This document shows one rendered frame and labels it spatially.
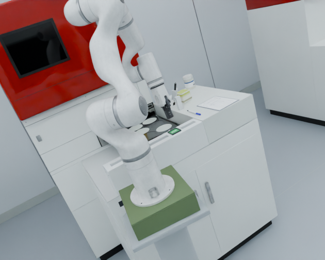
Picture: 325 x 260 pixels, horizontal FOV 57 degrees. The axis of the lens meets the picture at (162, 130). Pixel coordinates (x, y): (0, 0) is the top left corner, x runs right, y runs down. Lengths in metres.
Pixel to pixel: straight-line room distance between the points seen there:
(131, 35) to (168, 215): 0.76
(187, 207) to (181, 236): 0.19
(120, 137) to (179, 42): 2.88
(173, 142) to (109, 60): 0.61
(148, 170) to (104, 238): 1.27
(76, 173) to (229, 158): 0.99
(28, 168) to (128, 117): 2.65
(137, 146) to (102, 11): 0.48
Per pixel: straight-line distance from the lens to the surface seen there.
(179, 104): 1.79
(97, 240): 2.32
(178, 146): 1.52
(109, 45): 1.08
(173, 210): 1.15
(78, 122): 1.96
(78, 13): 1.15
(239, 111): 1.70
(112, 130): 1.08
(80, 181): 2.08
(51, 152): 1.98
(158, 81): 1.44
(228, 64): 4.32
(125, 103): 1.01
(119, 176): 1.43
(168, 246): 1.32
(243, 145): 1.77
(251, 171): 1.88
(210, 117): 1.58
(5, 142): 3.49
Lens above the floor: 1.57
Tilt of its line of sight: 22 degrees down
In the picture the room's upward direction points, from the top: 19 degrees counter-clockwise
